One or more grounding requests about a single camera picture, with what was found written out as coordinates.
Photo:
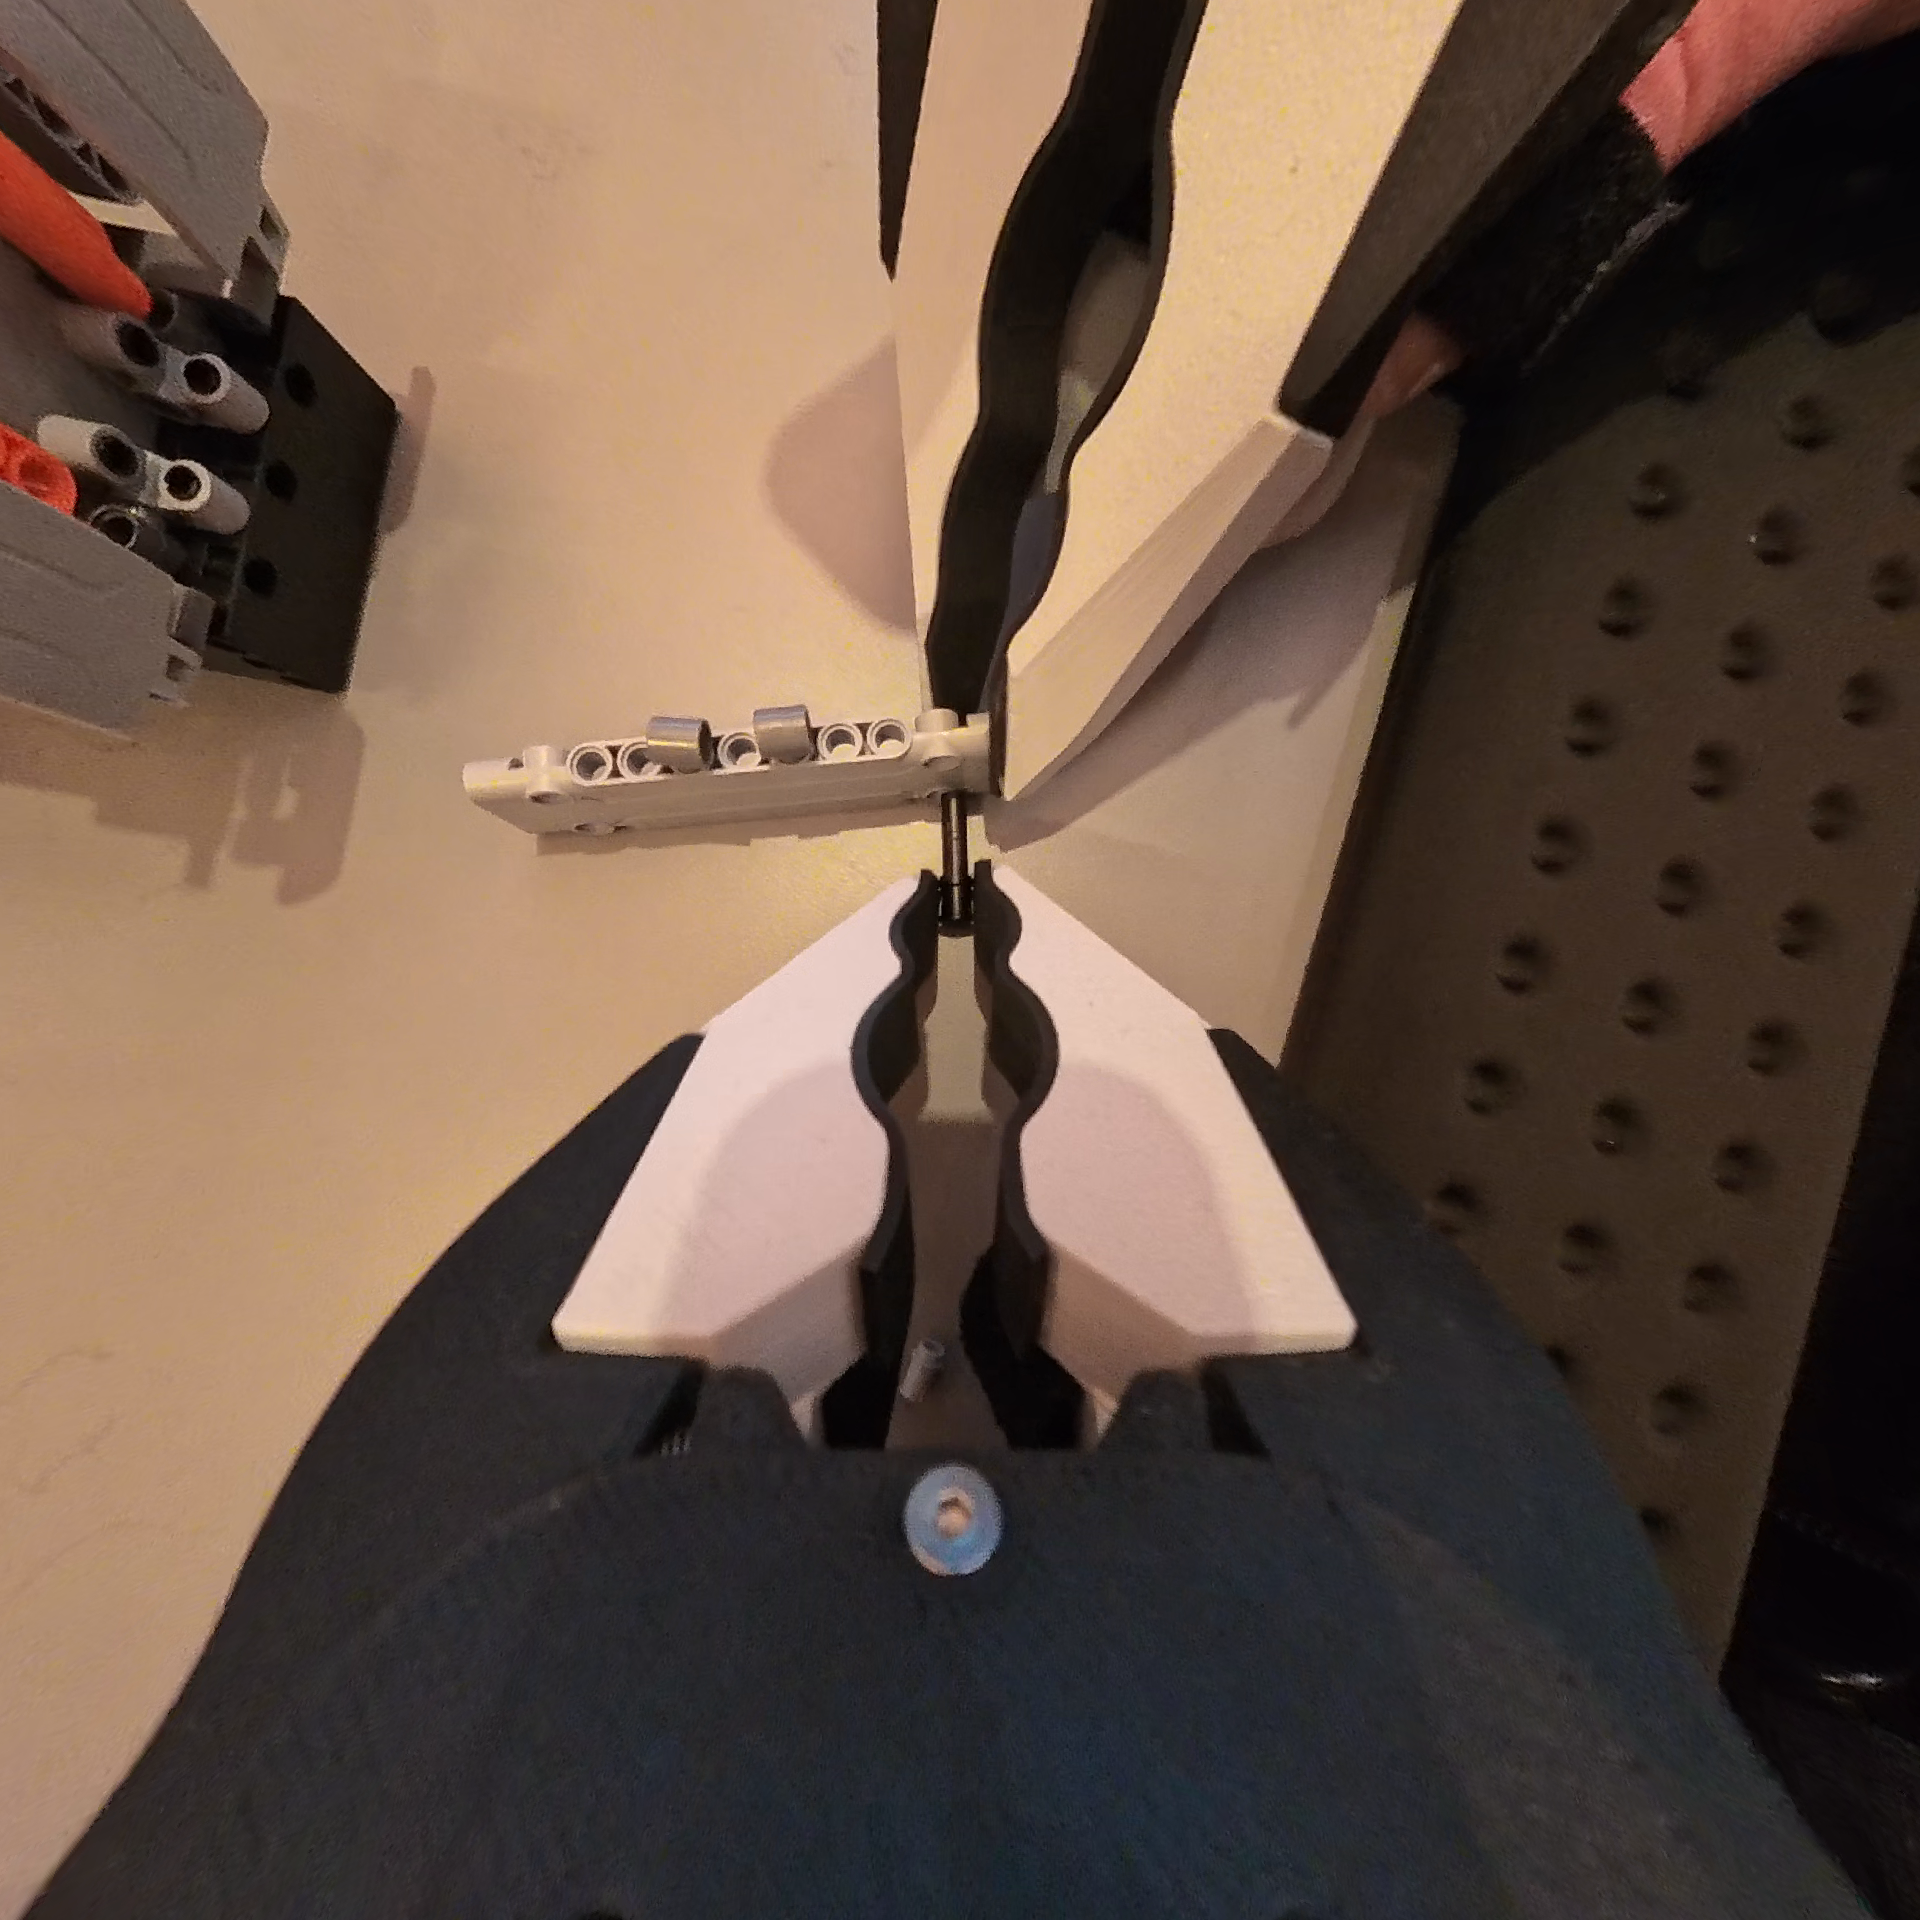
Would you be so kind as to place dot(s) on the black studded foam pad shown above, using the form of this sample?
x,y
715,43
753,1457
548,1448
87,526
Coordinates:
x,y
1651,901

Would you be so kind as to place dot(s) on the black brick pin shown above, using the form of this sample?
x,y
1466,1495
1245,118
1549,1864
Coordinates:
x,y
957,854

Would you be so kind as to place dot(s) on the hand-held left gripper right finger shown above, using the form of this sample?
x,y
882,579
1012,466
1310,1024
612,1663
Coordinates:
x,y
1187,1201

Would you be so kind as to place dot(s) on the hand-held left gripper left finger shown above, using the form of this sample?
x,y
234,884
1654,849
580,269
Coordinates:
x,y
719,1201

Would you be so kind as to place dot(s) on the small grey brick connector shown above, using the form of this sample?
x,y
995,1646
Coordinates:
x,y
930,1362

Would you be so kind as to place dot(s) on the person's right hand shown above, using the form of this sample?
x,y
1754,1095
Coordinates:
x,y
1771,60

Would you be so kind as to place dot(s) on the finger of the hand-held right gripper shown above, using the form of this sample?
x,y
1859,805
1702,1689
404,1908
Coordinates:
x,y
959,180
1290,150

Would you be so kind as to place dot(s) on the grey orange toy brick model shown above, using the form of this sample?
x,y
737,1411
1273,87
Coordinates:
x,y
180,450

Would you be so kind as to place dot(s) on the light grey holed brick beam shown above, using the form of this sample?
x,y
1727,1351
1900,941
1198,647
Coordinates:
x,y
674,787

